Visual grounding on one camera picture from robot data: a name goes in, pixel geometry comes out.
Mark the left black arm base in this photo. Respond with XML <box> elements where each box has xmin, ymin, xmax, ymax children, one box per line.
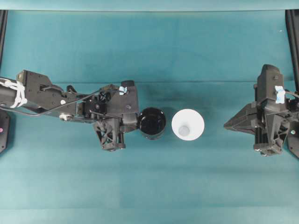
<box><xmin>0</xmin><ymin>10</ymin><xmax>10</xmax><ymax>153</ymax></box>

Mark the white paper cup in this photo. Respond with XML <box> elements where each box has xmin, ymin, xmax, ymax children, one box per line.
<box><xmin>171</xmin><ymin>109</ymin><xmax>205</xmax><ymax>141</ymax></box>

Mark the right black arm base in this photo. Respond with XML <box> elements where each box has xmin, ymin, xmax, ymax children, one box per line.
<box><xmin>285</xmin><ymin>9</ymin><xmax>299</xmax><ymax>159</ymax></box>

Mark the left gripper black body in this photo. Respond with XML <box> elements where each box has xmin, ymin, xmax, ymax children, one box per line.
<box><xmin>82</xmin><ymin>85</ymin><xmax>126</xmax><ymax>152</ymax></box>

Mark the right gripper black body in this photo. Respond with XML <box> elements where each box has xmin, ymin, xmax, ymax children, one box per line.
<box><xmin>253</xmin><ymin>97</ymin><xmax>290</xmax><ymax>156</ymax></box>

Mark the black cup holder with handle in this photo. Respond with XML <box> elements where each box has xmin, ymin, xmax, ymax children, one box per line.
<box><xmin>137</xmin><ymin>107</ymin><xmax>166</xmax><ymax>140</ymax></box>

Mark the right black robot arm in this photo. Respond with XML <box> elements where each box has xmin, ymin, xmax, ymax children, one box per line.
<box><xmin>224</xmin><ymin>91</ymin><xmax>299</xmax><ymax>157</ymax></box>

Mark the right wrist camera housing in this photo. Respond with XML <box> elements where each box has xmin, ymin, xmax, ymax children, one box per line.
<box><xmin>256</xmin><ymin>64</ymin><xmax>284</xmax><ymax>113</ymax></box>

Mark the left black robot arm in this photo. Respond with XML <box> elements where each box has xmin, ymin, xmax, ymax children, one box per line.
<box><xmin>0</xmin><ymin>70</ymin><xmax>125</xmax><ymax>152</ymax></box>

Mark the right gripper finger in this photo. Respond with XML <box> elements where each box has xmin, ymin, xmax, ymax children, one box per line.
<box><xmin>224</xmin><ymin>101</ymin><xmax>258</xmax><ymax>134</ymax></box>

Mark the left wrist camera housing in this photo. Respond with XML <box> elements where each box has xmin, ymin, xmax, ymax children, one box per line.
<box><xmin>107</xmin><ymin>80</ymin><xmax>139</xmax><ymax>133</ymax></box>

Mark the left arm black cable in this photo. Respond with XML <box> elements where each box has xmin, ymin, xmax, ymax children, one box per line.
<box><xmin>0</xmin><ymin>92</ymin><xmax>103</xmax><ymax>117</ymax></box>

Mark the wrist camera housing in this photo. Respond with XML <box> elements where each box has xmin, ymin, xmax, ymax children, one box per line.
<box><xmin>256</xmin><ymin>64</ymin><xmax>284</xmax><ymax>113</ymax></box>
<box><xmin>107</xmin><ymin>80</ymin><xmax>139</xmax><ymax>133</ymax></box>

